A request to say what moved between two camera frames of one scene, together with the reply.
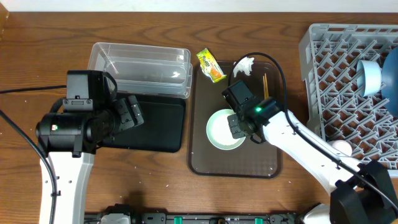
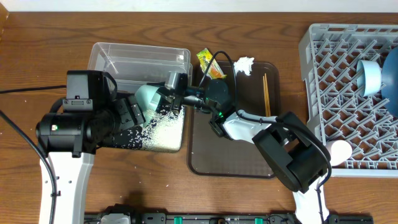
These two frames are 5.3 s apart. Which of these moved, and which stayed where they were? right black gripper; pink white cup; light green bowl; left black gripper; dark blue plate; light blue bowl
Moved: right black gripper; light green bowl
Stayed: pink white cup; dark blue plate; light blue bowl; left black gripper
